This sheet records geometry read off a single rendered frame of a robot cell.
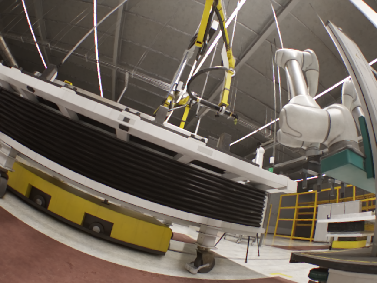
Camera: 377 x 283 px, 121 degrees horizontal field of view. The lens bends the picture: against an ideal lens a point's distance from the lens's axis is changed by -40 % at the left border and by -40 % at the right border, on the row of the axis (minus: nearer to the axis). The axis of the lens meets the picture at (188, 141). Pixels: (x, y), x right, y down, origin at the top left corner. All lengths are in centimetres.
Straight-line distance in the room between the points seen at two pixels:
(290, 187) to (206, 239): 78
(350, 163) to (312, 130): 21
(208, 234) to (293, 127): 87
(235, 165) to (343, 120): 71
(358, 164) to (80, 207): 165
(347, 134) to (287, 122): 28
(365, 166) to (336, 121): 23
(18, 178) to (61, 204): 46
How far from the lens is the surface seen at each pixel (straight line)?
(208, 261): 137
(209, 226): 125
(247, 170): 123
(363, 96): 102
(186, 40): 1176
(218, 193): 143
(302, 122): 78
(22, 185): 167
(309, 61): 132
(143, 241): 146
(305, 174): 106
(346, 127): 86
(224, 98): 179
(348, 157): 75
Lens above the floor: 41
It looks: 23 degrees up
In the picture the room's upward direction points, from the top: 16 degrees clockwise
